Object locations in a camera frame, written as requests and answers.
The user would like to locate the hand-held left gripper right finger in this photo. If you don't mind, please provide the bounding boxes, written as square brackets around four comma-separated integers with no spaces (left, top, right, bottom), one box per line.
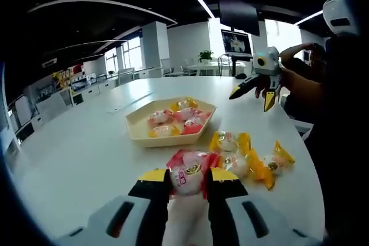
[207,168,322,246]

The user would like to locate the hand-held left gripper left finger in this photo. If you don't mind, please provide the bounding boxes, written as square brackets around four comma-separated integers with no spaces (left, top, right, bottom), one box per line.
[56,168,171,246]

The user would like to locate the pink marshmallow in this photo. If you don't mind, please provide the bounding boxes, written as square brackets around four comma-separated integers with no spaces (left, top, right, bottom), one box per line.
[166,149,221,200]

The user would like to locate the beige hexagonal bowl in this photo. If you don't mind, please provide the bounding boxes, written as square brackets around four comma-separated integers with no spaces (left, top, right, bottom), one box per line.
[125,97,217,148]

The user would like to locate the person's right hand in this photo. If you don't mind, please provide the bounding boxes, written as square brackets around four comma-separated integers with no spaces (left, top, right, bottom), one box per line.
[254,66,298,100]

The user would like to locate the person's left hand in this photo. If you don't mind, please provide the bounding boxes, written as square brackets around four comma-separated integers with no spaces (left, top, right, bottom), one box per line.
[161,192,216,246]

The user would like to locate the monitor screen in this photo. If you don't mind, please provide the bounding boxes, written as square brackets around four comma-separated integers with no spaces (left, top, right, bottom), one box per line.
[220,28,254,58]

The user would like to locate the small white table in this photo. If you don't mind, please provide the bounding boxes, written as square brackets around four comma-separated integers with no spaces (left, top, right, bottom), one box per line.
[187,61,231,77]

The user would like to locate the potted green plant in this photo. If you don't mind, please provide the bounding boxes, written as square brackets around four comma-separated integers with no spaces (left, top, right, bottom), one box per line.
[198,50,214,65]

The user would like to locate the black hanging panel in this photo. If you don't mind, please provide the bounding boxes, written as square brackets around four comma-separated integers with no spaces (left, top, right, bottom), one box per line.
[218,0,258,32]

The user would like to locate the person in black shirt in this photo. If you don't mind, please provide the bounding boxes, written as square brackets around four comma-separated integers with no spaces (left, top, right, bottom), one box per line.
[284,35,369,229]

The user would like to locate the white worn device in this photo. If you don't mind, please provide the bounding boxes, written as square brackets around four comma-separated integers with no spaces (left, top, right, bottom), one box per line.
[322,0,361,36]

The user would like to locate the white round table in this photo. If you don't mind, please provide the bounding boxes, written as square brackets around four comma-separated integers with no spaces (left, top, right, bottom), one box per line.
[13,75,326,246]

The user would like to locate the yellow lattice stand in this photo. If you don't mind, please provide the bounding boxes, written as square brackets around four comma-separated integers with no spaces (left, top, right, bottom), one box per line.
[53,70,73,88]

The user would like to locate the curved ceiling light strip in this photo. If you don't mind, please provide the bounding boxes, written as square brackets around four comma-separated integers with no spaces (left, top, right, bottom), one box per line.
[27,0,179,27]

